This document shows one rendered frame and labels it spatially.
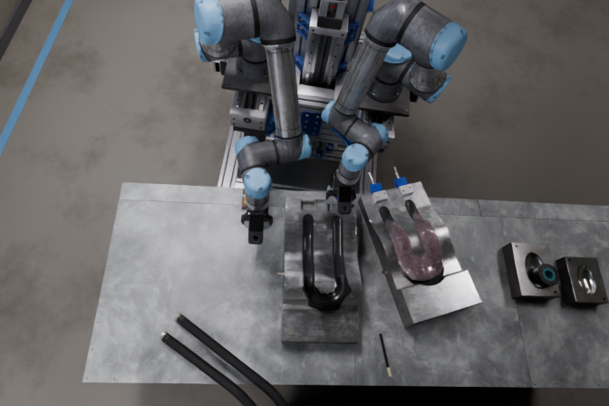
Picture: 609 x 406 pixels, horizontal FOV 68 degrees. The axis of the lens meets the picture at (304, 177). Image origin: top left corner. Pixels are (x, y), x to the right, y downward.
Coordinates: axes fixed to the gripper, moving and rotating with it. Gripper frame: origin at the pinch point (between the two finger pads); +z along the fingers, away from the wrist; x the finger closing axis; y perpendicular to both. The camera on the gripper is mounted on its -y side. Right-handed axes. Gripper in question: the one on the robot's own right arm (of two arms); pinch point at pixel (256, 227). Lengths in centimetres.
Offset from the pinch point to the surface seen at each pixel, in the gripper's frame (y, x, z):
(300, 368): -43.7, -17.1, 14.7
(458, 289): -18, -71, 4
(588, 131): 111, -220, 95
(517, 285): -15, -96, 9
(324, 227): 3.2, -24.5, 6.3
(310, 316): -27.8, -19.7, 8.8
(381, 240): -1.0, -45.0, 5.5
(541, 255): -3, -107, 8
